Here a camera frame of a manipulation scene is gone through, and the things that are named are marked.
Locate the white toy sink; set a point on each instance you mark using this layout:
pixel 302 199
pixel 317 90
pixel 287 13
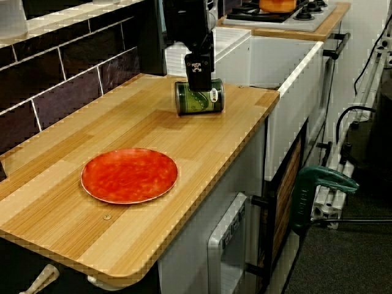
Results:
pixel 294 107

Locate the dark tile backsplash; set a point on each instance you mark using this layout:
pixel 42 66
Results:
pixel 61 76

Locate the green label tin can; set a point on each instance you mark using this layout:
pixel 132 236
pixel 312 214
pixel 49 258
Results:
pixel 199 104

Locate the white container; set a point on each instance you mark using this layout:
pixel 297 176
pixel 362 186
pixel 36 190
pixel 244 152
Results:
pixel 12 18

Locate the white dishwasher door panel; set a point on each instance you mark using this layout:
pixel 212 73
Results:
pixel 226 245

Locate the black stove knob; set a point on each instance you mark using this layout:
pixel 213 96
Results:
pixel 321 3
pixel 307 13

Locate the black burner grate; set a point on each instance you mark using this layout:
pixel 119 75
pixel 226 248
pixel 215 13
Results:
pixel 257 15

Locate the white aluminium frame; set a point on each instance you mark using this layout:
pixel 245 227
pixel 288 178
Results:
pixel 329 211

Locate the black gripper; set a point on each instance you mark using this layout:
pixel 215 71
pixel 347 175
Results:
pixel 199 58

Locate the green clamp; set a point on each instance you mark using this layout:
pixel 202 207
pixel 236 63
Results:
pixel 306 196

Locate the red round plate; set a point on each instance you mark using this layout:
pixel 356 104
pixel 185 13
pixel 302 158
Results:
pixel 128 176

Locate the orange pot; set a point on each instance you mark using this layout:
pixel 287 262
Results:
pixel 277 5

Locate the white bracket under counter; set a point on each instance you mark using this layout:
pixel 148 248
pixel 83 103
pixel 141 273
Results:
pixel 101 283

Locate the grey toy stove top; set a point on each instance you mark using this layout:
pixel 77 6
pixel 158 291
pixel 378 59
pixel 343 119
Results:
pixel 306 23

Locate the light wooden shelf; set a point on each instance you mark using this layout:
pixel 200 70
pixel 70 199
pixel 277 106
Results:
pixel 61 21

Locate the dark vertical post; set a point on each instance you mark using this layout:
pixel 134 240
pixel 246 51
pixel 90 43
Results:
pixel 150 46

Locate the black framed wooden slat door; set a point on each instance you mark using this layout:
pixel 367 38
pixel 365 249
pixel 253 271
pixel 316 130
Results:
pixel 284 196

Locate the white kitchen cabinet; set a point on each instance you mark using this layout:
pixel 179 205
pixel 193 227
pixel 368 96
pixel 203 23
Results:
pixel 183 260

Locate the white toy oven cabinet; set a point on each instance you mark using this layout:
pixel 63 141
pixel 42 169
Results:
pixel 329 92

